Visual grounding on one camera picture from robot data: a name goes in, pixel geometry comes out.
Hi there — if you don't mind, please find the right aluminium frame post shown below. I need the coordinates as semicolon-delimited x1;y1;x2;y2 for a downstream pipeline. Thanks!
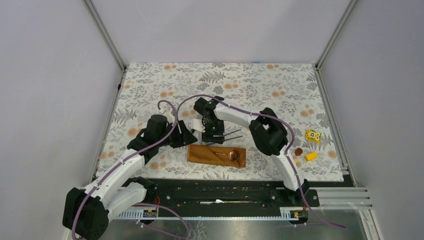
315;0;359;69

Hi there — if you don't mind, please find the orange cloth napkin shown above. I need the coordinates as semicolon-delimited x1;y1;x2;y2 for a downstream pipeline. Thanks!
187;144;247;168

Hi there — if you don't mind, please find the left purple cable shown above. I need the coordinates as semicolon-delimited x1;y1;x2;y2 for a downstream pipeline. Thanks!
71;100;191;240

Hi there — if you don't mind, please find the left aluminium frame post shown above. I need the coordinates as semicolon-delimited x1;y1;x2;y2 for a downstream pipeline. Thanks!
82;0;128;74

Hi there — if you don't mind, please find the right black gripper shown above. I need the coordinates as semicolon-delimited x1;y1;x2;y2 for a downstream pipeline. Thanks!
202;119;225;145

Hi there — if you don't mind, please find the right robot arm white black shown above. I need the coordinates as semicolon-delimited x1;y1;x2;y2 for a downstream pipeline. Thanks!
193;96;309;206

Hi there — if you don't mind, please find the brown round block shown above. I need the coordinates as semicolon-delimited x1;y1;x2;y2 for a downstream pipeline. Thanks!
294;148;303;156

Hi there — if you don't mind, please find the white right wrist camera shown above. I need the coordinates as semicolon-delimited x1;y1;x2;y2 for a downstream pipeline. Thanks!
191;119;205;133

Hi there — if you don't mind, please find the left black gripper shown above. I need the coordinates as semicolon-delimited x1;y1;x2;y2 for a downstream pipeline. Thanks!
157;119;198;148

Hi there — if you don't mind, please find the aluminium frame post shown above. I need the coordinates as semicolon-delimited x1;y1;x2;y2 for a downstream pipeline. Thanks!
315;0;359;69
82;0;128;74

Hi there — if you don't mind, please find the floral patterned table mat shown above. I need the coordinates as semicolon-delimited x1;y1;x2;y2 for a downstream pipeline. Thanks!
94;62;344;182

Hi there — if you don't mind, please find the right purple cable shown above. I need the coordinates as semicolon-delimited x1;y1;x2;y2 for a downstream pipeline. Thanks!
175;94;347;230

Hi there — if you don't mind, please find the yellow numbered die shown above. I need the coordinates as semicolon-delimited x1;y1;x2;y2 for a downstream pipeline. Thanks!
305;129;322;143

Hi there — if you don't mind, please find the yellow cube block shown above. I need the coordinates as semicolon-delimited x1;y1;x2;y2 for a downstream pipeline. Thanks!
304;152;318;162

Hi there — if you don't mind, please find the brown wooden spoon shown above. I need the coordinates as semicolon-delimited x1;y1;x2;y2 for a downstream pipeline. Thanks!
213;150;240;162

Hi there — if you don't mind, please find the dark teal chopstick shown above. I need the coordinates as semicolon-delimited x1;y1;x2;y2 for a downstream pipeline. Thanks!
214;129;242;137
206;135;243;146

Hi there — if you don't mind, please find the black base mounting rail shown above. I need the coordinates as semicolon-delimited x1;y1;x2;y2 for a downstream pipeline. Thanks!
110;177;321;220

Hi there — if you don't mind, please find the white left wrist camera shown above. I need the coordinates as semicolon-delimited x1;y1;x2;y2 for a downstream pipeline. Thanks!
163;111;175;124

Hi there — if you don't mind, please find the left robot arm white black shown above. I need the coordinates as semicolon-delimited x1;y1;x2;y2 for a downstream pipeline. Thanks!
62;114;198;240

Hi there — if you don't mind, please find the purple cable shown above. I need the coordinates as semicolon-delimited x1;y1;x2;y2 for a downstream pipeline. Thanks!
175;94;347;230
71;100;191;240

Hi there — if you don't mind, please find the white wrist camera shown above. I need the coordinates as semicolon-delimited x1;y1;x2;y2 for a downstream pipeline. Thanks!
191;119;205;133
163;111;175;124

